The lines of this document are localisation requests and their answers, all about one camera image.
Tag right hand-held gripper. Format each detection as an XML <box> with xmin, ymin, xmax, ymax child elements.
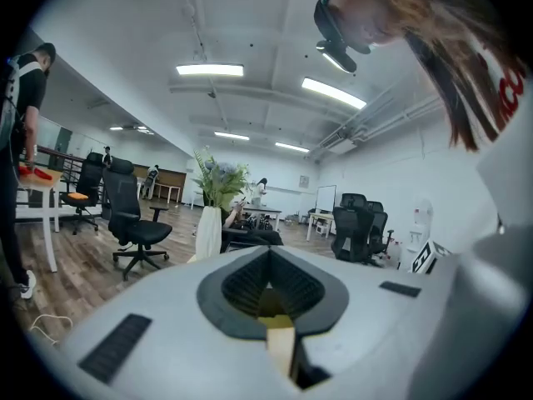
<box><xmin>410</xmin><ymin>239</ymin><xmax>453</xmax><ymax>275</ymax></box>

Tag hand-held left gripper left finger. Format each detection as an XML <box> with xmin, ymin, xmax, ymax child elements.
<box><xmin>197</xmin><ymin>246</ymin><xmax>271</xmax><ymax>341</ymax></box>

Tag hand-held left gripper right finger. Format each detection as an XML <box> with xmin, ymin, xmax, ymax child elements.
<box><xmin>270</xmin><ymin>246</ymin><xmax>349</xmax><ymax>391</ymax></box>

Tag white water dispenser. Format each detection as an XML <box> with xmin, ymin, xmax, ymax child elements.
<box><xmin>405</xmin><ymin>197</ymin><xmax>435</xmax><ymax>267</ymax></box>

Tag black mesh office chair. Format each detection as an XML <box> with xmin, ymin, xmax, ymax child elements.
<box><xmin>365</xmin><ymin>200</ymin><xmax>396</xmax><ymax>258</ymax></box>
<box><xmin>331</xmin><ymin>205</ymin><xmax>376</xmax><ymax>265</ymax></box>

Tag white ribbed vase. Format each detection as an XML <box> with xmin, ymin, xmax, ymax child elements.
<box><xmin>194</xmin><ymin>205</ymin><xmax>224</xmax><ymax>263</ymax></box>

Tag small white wooden-top table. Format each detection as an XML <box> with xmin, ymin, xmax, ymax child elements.
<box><xmin>306</xmin><ymin>211</ymin><xmax>335</xmax><ymax>243</ymax></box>

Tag white whiteboard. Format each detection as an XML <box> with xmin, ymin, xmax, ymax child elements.
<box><xmin>316</xmin><ymin>184</ymin><xmax>338</xmax><ymax>217</ymax></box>

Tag dark low table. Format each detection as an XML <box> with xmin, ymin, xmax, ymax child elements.
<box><xmin>242</xmin><ymin>204</ymin><xmax>284</xmax><ymax>232</ymax></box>

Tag person's white shirt red print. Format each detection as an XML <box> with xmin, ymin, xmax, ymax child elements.
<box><xmin>457</xmin><ymin>27</ymin><xmax>533</xmax><ymax>241</ymax></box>

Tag green plant with blue flowers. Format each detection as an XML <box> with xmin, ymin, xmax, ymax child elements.
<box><xmin>192</xmin><ymin>146</ymin><xmax>252</xmax><ymax>208</ymax></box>

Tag wooden counter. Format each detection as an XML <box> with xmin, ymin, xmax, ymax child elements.
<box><xmin>132</xmin><ymin>165</ymin><xmax>187</xmax><ymax>203</ymax></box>

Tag black high-back office chair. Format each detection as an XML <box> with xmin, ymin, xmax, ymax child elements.
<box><xmin>102</xmin><ymin>157</ymin><xmax>173</xmax><ymax>282</ymax></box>

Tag white ceiling air conditioner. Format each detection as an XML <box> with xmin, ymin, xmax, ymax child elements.
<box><xmin>327</xmin><ymin>137</ymin><xmax>358</xmax><ymax>155</ymax></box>

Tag white ceiling pipes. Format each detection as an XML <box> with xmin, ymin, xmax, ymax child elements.
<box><xmin>310</xmin><ymin>95</ymin><xmax>443</xmax><ymax>158</ymax></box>

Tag black office chair orange cushion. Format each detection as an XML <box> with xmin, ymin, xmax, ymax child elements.
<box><xmin>61</xmin><ymin>152</ymin><xmax>106</xmax><ymax>236</ymax></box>

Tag black metal railing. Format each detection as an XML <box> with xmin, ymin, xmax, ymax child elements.
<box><xmin>36</xmin><ymin>145</ymin><xmax>89</xmax><ymax>183</ymax></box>

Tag white table wooden top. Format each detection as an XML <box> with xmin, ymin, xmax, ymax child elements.
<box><xmin>15</xmin><ymin>167</ymin><xmax>64</xmax><ymax>273</ymax></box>

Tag red object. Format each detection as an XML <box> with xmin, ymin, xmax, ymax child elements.
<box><xmin>17</xmin><ymin>163</ymin><xmax>54</xmax><ymax>182</ymax></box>

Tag person's face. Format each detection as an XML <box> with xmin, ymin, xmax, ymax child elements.
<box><xmin>328</xmin><ymin>0</ymin><xmax>401</xmax><ymax>54</ymax></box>

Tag white cable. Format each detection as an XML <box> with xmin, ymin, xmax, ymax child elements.
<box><xmin>27</xmin><ymin>313</ymin><xmax>75</xmax><ymax>346</ymax></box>

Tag black head-mounted camera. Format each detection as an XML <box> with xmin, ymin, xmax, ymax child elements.
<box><xmin>313</xmin><ymin>0</ymin><xmax>371</xmax><ymax>74</ymax></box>

